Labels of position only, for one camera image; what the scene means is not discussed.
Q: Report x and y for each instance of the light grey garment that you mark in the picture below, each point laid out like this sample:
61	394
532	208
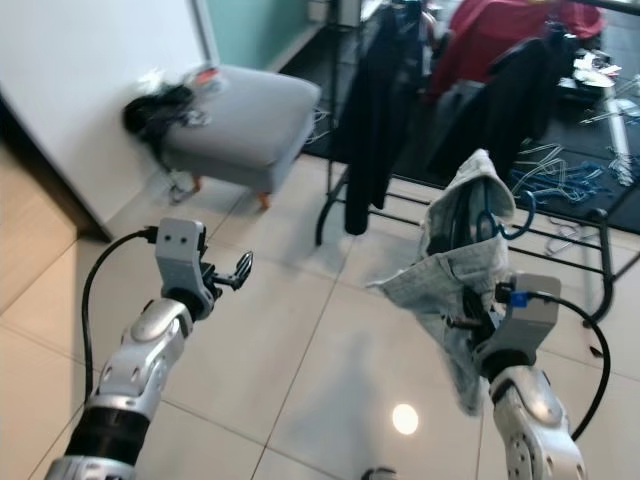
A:
440	280

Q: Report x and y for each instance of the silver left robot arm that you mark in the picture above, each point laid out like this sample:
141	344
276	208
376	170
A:
150	350

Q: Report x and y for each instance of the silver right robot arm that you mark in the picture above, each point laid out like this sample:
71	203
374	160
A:
540	430

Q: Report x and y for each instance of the black metal clothes rack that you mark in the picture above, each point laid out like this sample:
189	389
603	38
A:
325	210

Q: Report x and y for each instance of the grey ottoman wooden legs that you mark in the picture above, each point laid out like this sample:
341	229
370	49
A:
240	120

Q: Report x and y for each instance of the black cloth pile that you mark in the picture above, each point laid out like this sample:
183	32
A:
155	110

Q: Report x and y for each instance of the long black garment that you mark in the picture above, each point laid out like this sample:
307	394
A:
375	120

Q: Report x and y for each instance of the white hangers heap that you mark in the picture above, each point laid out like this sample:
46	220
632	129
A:
622	150

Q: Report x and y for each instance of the black jacket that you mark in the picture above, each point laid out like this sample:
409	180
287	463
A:
510	100

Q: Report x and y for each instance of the red garment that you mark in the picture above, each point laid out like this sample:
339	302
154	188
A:
490	40

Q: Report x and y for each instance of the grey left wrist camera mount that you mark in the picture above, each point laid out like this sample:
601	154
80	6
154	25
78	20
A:
182	245

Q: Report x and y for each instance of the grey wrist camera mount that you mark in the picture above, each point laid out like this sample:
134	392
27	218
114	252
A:
182	245
530	325

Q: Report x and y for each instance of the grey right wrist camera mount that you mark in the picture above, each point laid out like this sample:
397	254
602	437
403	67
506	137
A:
530	325

